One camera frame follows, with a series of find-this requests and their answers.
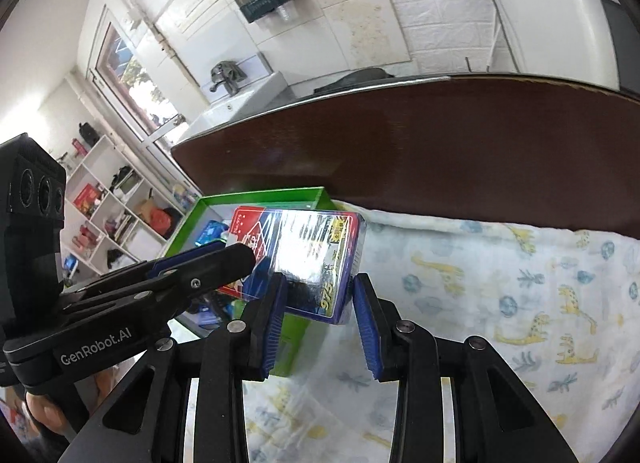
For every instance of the white shelf unit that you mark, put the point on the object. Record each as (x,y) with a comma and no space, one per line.
(97,155)

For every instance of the metal faucet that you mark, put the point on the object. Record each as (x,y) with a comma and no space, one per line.
(225,74)

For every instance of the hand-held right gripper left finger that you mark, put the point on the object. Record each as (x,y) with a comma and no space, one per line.
(272,323)

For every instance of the white sink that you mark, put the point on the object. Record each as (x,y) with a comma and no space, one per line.
(235,108)

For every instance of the black bag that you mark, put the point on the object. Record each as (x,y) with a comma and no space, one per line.
(87,134)

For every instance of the dark wooden headboard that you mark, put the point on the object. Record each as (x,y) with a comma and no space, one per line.
(450,153)

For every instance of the green cardboard box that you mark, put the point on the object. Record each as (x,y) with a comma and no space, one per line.
(295,343)

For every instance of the dark cloth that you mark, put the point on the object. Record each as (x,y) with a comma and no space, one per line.
(360,78)

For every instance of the person's left hand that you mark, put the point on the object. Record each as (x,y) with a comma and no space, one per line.
(45,410)

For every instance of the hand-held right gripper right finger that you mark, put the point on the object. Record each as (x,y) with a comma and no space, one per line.
(367,328)

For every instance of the red bag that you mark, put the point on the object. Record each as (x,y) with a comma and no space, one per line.
(161,222)

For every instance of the window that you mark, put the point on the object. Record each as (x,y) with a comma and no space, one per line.
(135,78)

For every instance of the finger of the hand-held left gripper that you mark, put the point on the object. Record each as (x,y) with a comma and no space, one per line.
(210,268)
(190,255)

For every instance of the red and blue card pack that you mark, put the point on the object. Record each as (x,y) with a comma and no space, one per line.
(310,253)

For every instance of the blue small pack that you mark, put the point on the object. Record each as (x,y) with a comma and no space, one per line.
(212,233)

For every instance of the printed bed sheet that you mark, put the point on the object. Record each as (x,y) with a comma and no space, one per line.
(475,293)

